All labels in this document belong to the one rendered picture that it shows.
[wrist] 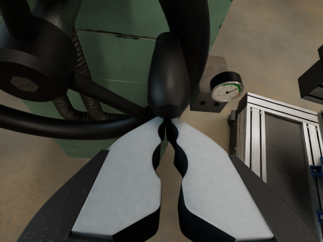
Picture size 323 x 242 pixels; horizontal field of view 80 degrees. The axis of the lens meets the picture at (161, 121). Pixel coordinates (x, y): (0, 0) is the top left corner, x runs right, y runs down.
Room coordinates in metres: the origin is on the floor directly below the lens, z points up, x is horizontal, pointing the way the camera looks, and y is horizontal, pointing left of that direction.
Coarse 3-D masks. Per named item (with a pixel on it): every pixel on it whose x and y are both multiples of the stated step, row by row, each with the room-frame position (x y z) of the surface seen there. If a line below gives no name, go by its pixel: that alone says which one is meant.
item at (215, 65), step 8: (208, 56) 0.41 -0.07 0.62; (216, 56) 0.42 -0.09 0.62; (208, 64) 0.38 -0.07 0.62; (216, 64) 0.39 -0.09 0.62; (224, 64) 0.40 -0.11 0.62; (208, 72) 0.35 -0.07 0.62; (216, 72) 0.36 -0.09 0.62; (200, 80) 0.32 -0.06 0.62; (208, 80) 0.33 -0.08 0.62; (200, 88) 0.30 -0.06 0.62; (208, 88) 0.30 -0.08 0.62; (192, 96) 0.31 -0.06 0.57; (200, 96) 0.29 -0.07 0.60; (208, 96) 0.29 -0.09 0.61; (192, 104) 0.29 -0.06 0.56; (200, 104) 0.29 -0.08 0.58; (208, 104) 0.30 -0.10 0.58; (216, 104) 0.30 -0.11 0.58; (224, 104) 0.31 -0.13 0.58; (216, 112) 0.31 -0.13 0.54
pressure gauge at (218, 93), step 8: (224, 72) 0.29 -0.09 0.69; (232, 72) 0.29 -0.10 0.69; (216, 80) 0.28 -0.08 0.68; (224, 80) 0.27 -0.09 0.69; (232, 80) 0.27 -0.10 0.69; (240, 80) 0.28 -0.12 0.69; (216, 88) 0.27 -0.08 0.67; (224, 88) 0.27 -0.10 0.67; (232, 88) 0.27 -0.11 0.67; (240, 88) 0.28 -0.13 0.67; (216, 96) 0.27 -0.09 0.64; (224, 96) 0.27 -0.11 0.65; (232, 96) 0.28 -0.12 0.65
